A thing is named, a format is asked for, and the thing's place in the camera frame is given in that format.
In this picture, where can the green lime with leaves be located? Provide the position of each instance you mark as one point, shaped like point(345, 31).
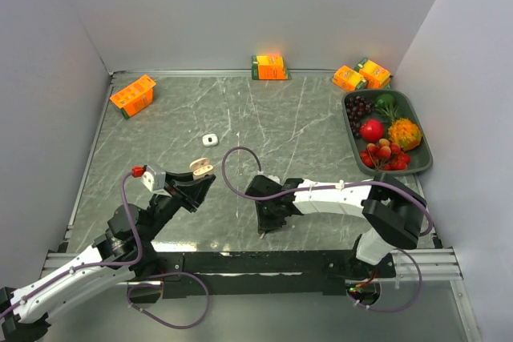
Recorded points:
point(386, 106)

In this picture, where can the orange box right back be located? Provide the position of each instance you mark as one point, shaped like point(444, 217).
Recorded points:
point(377, 77)

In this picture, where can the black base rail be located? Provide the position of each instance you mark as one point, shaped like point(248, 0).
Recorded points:
point(265, 272)

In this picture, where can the orange box centre back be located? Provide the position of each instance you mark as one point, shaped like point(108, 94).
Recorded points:
point(269, 67)

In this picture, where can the orange box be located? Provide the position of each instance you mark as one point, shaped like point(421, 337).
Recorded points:
point(135, 97)
point(377, 77)
point(349, 80)
point(269, 67)

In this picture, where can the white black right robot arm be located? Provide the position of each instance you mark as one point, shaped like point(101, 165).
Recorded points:
point(394, 212)

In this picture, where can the beige earbud charging case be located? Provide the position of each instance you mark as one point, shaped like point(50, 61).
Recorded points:
point(201, 167)

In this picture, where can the orange box far left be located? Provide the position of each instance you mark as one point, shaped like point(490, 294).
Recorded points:
point(135, 97)

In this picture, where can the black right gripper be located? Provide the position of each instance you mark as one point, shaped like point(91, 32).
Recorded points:
point(266, 224)

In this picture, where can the red yellow cherry bunch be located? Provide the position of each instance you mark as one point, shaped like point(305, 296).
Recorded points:
point(385, 156)

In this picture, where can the white earbud charging case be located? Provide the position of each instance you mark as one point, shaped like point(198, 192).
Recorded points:
point(210, 140)

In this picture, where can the dark green fruit tray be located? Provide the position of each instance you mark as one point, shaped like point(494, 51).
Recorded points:
point(421, 157)

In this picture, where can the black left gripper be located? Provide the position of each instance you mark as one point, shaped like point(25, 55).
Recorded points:
point(192, 191)

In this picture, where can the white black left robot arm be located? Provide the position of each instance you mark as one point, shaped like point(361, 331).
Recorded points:
point(123, 252)

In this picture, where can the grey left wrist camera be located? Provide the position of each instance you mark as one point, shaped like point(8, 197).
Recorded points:
point(153, 178)

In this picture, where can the orange spiky fruit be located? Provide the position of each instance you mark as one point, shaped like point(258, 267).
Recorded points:
point(405, 133)

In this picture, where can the dark purple grape bunch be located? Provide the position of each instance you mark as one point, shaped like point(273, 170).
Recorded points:
point(357, 108)

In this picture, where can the red apple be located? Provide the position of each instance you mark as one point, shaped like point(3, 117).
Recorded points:
point(372, 130)

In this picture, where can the orange box right front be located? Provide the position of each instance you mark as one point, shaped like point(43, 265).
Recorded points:
point(349, 80)

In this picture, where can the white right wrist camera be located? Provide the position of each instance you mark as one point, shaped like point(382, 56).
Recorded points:
point(274, 178)

